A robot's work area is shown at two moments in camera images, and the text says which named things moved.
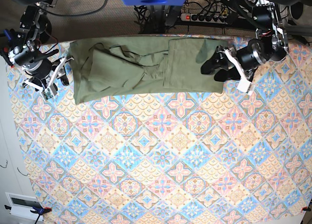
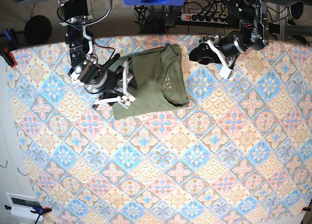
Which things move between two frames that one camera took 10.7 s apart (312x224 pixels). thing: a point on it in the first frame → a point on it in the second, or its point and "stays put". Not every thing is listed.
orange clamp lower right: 305,208 stays put
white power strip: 208,18 stays put
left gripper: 42,68 → 106,82
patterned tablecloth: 220,158 stays put
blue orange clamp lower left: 38,210 stays put
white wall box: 22,205 stays put
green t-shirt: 104,68 → 160,84
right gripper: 250,57 → 230,46
